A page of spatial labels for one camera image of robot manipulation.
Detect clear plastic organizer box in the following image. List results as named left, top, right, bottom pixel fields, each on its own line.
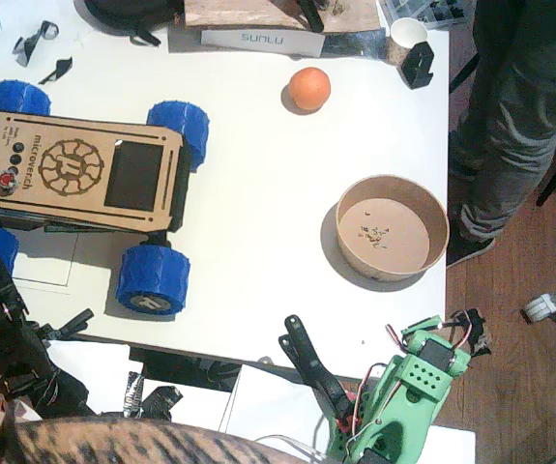
left=377, top=0, right=467, bottom=28

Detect rough wooden board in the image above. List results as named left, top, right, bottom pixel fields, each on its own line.
left=183, top=0, right=383, bottom=34

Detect silver foil bag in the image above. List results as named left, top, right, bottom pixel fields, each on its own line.
left=323, top=28, right=388, bottom=62

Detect brown black striped fabric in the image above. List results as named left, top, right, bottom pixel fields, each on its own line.
left=0, top=418, right=307, bottom=464

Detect wooden microrover body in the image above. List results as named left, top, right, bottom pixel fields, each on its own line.
left=0, top=110, right=192, bottom=232

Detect white SUNLU box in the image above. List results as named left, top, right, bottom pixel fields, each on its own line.
left=200, top=28, right=327, bottom=58

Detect white paper cup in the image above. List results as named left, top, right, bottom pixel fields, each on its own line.
left=386, top=16, right=429, bottom=67

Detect black foil packet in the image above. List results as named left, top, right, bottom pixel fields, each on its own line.
left=141, top=386, right=185, bottom=420
left=122, top=370, right=144, bottom=417

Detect orange ball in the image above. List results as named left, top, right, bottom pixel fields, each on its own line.
left=286, top=66, right=332, bottom=115

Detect brown paper bowl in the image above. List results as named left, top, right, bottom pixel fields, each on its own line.
left=335, top=174, right=451, bottom=282

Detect white cable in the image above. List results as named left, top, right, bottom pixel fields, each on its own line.
left=255, top=433, right=330, bottom=460

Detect black bag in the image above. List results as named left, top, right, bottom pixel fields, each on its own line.
left=83, top=0, right=187, bottom=47

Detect black table clamp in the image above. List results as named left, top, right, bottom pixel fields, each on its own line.
left=40, top=308, right=96, bottom=339

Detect white furniture foot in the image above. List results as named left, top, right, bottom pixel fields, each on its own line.
left=521, top=287, right=556, bottom=349

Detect black clamp handle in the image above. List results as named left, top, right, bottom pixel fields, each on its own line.
left=296, top=0, right=326, bottom=33

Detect grey trousers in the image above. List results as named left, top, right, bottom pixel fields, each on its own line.
left=449, top=0, right=556, bottom=243

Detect white paper sheet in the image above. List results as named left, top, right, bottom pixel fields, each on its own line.
left=14, top=231, right=73, bottom=296

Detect black printed plastic bracket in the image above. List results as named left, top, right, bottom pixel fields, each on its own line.
left=400, top=41, right=436, bottom=91

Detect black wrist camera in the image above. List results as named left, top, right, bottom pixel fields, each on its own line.
left=465, top=308, right=494, bottom=359

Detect black spring clamp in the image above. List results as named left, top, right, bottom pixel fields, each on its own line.
left=277, top=313, right=356, bottom=431

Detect dark shoe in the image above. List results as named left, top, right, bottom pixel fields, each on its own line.
left=445, top=221, right=496, bottom=270

